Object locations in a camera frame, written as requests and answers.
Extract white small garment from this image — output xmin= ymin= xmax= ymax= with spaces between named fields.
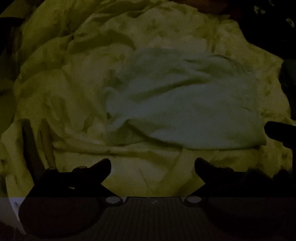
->
xmin=105 ymin=45 xmax=268 ymax=150

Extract brown cloth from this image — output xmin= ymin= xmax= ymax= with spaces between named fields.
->
xmin=172 ymin=0 xmax=234 ymax=15

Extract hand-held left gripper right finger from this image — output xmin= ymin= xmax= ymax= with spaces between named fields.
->
xmin=184 ymin=158 xmax=285 ymax=207

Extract yellow crumpled blanket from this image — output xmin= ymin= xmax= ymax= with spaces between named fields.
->
xmin=0 ymin=0 xmax=294 ymax=199

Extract dark printed cloth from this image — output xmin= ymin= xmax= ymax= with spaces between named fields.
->
xmin=239 ymin=0 xmax=296 ymax=59

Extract dark cloth strip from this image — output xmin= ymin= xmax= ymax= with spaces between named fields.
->
xmin=21 ymin=119 xmax=44 ymax=182

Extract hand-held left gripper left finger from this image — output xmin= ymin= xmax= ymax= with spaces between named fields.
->
xmin=25 ymin=159 xmax=123 ymax=207

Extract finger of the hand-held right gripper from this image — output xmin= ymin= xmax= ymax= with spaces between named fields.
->
xmin=264 ymin=121 xmax=296 ymax=149

